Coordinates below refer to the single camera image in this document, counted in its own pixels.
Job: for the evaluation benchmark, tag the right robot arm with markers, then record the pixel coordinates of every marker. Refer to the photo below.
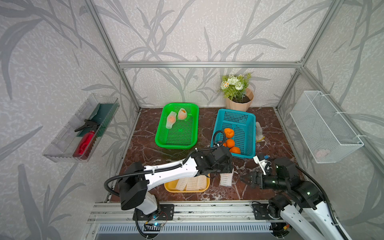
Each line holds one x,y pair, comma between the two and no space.
302,205

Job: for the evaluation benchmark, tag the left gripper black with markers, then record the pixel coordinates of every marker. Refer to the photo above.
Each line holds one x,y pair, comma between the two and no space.
228,168

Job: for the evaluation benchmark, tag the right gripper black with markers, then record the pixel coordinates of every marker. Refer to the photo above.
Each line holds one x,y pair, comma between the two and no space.
254,176

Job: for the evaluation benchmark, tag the white wire mesh basket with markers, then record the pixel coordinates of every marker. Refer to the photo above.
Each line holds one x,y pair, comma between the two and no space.
328,135

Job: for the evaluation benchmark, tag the aluminium front rail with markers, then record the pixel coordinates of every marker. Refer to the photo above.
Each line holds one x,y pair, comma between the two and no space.
207,211

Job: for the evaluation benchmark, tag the dark green dustpan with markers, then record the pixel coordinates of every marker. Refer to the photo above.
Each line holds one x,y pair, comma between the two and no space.
97,117

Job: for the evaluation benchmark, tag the clear plastic wall bin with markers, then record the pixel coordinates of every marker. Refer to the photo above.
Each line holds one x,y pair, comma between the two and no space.
78,139

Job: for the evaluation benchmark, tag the green plastic basket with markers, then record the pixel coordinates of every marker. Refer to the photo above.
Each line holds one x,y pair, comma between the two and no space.
184,133

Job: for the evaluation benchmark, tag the yellow plastic tray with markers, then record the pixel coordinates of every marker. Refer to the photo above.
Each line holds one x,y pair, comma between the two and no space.
170,187

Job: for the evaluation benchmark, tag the potted white flower plant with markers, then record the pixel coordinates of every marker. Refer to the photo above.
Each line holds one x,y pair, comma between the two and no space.
236,91

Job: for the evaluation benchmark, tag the teal plastic basket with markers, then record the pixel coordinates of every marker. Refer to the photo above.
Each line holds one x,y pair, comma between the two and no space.
244,126

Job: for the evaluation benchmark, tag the white yellow work glove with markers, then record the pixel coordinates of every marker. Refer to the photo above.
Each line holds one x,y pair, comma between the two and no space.
259,133

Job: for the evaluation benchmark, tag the white foam net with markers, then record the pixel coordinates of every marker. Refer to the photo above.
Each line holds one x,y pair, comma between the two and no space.
182,184
193,184
202,182

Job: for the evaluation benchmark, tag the red black spray bottle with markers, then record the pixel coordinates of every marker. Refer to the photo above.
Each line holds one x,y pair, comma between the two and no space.
85,146

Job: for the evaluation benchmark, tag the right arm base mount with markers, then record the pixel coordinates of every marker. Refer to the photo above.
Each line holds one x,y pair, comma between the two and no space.
261,211

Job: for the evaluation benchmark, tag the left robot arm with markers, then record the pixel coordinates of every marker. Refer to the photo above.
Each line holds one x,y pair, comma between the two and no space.
134,185

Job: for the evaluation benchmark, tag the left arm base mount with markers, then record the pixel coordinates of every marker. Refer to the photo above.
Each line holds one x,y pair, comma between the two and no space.
165,212

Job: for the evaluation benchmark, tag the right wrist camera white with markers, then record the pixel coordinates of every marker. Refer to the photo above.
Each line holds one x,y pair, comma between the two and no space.
264,162

